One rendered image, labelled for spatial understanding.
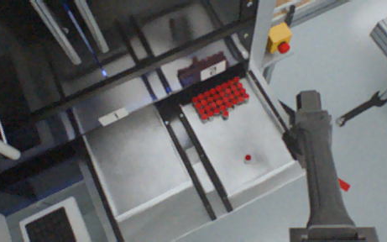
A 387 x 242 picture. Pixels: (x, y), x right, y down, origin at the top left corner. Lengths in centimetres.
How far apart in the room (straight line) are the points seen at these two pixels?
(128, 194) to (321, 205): 80
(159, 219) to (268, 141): 43
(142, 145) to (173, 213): 25
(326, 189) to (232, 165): 68
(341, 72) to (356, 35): 29
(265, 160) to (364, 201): 109
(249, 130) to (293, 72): 117
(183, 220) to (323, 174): 67
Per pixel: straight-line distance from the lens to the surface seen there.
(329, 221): 55
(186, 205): 123
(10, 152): 102
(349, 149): 231
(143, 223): 124
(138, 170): 127
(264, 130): 129
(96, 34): 75
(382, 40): 206
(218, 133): 128
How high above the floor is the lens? 209
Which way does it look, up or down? 69 degrees down
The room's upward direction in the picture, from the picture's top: 7 degrees counter-clockwise
